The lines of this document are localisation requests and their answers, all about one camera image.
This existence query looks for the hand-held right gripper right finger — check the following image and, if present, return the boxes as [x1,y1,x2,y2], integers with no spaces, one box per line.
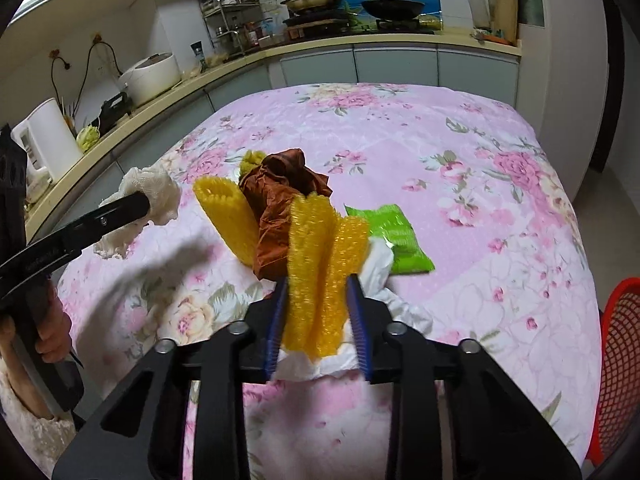
[346,272,583,480]

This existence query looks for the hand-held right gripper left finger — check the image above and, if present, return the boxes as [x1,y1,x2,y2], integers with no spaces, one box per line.
[52,277,291,480]

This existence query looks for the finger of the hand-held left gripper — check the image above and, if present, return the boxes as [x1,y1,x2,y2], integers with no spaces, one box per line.
[54,193,153,242]

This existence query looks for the white tissue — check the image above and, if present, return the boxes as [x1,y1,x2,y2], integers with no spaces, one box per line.
[277,242,433,378]

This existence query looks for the white foam fruit net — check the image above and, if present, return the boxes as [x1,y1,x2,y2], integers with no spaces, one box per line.
[92,166,181,261]

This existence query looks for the orange foam fruit net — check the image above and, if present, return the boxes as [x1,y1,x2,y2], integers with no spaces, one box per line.
[286,192,371,361]

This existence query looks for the green snack packet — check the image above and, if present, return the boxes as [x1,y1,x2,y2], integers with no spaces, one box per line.
[344,203,435,277]

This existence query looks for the yellow foam fruit net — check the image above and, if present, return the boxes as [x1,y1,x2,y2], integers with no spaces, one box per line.
[192,175,261,268]

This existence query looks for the brown plastic bag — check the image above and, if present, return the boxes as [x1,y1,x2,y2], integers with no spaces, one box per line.
[239,149,333,281]

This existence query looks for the red mesh basket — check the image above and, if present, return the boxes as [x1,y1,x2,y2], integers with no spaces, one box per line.
[585,277,640,468]

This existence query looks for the person's left forearm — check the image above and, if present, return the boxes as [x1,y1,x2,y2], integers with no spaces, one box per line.
[0,317,77,480]

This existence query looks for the person's left hand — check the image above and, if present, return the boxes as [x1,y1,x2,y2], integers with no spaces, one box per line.
[34,280,72,362]

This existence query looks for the yellow green vegetable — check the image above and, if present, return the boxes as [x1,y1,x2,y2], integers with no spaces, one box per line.
[76,125,101,153]

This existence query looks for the white electric kettle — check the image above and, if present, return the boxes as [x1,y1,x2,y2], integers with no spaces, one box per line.
[11,97,83,183]

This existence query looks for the black small appliance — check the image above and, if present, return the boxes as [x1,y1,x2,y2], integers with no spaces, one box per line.
[92,92,133,131]

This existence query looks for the white rice cooker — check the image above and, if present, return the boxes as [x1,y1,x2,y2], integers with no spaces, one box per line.
[117,52,182,107]

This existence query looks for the pink floral blanket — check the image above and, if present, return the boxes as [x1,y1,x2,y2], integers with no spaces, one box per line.
[57,82,603,480]

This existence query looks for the metal spice rack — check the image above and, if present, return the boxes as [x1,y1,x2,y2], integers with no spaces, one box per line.
[194,0,263,56]

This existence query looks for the kitchen counter cabinet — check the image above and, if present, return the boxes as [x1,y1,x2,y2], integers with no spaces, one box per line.
[25,35,523,241]

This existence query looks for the gas stove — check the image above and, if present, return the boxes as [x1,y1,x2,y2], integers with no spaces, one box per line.
[282,10,441,36]

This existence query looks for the golden cooking pot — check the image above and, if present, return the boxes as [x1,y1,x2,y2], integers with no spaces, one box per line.
[280,0,345,13]

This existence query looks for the black wok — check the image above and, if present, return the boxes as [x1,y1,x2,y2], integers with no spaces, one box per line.
[361,0,427,20]

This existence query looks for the wooden cutting board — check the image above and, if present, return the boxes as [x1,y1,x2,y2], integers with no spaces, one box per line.
[492,0,519,43]

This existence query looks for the black power cord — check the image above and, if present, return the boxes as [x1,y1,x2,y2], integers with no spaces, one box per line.
[75,33,123,107]
[49,49,72,107]

